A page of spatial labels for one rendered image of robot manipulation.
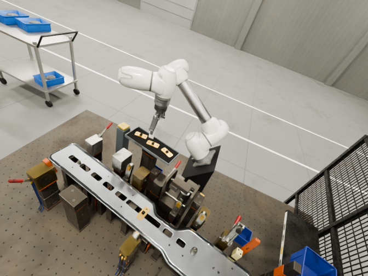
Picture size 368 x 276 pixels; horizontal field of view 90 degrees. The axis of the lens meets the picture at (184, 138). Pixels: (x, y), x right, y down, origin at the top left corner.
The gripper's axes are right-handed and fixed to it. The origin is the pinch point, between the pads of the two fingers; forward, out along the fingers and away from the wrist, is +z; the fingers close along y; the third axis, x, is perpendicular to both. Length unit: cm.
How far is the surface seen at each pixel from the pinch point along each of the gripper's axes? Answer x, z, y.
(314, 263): 112, 21, 29
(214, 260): 59, 29, 45
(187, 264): 46, 29, 52
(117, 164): -14.2, 22.2, 19.2
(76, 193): -23, 26, 44
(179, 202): 31.0, 19.8, 28.2
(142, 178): 4.7, 20.6, 22.2
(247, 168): 125, 128, -152
